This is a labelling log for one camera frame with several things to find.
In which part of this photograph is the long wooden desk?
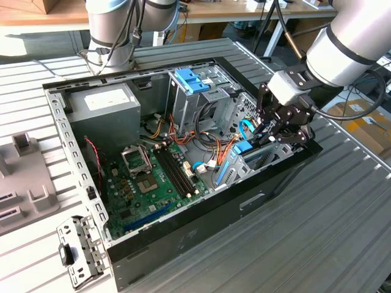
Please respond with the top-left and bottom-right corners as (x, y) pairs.
(177, 0), (337, 57)

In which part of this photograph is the small cardboard box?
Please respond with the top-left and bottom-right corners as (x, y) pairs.
(32, 0), (60, 15)

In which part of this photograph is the black open PC case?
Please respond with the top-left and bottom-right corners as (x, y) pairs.
(42, 56), (324, 292)

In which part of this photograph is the black tripod pole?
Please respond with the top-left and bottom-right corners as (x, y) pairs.
(252, 0), (280, 62)

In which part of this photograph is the grey power supply unit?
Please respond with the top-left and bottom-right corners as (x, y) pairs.
(65, 84), (142, 153)

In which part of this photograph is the blue expansion slot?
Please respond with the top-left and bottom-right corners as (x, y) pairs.
(122, 203), (174, 233)

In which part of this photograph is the red yellow power wire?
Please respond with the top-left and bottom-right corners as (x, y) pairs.
(244, 114), (263, 135)

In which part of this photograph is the yellow wire with white plug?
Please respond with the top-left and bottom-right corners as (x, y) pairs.
(143, 112), (167, 140)

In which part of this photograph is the hard disk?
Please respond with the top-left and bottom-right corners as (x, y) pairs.
(215, 134), (280, 187)

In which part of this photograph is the metal disk bay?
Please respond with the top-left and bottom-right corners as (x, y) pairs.
(213, 134), (305, 192)

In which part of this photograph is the black cable with brown sleeve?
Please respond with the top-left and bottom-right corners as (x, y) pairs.
(272, 0), (387, 120)

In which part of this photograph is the metal socket cover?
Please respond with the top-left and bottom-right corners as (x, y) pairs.
(120, 145), (153, 178)

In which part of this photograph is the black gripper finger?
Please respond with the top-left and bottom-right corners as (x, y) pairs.
(255, 82), (277, 137)
(267, 121), (316, 147)

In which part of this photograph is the metal drive cage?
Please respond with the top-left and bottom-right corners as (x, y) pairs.
(167, 65), (242, 137)

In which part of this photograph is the white plug with blue wire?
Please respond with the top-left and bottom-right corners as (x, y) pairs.
(192, 160), (219, 175)

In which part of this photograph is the black camera cable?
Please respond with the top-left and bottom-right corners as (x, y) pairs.
(76, 0), (147, 76)

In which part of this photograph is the dark blue drive latch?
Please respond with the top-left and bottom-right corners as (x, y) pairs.
(174, 69), (201, 92)

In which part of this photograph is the blue data wire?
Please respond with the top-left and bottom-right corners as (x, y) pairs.
(238, 117), (256, 135)

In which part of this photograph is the grey parts rack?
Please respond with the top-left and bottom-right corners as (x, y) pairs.
(0, 131), (60, 236)

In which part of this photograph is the metal card retention bracket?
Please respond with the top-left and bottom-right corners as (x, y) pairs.
(56, 215), (109, 290)

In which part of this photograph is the orange black wire bundle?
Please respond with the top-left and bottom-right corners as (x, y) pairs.
(166, 114), (242, 168)

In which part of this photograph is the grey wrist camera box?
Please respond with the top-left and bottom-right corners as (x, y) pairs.
(266, 69), (310, 106)

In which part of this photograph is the CPU socket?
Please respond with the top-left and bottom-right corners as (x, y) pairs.
(136, 173), (159, 195)

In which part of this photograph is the light blue drive latch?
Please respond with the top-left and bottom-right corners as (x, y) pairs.
(188, 79), (212, 95)

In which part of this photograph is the cardboard box with labels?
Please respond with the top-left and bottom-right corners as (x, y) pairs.
(326, 100), (391, 159)

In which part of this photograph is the large brown cardboard sheet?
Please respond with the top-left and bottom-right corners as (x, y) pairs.
(288, 18), (329, 54)

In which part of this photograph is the black RAM slot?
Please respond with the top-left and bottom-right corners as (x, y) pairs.
(161, 145), (196, 195)
(153, 148), (188, 198)
(157, 147), (191, 197)
(164, 143), (200, 194)

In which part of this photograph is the green motherboard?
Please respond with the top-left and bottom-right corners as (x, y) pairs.
(102, 142), (211, 241)

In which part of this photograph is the wooden desk with box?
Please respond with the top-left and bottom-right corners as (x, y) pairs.
(0, 0), (91, 27)

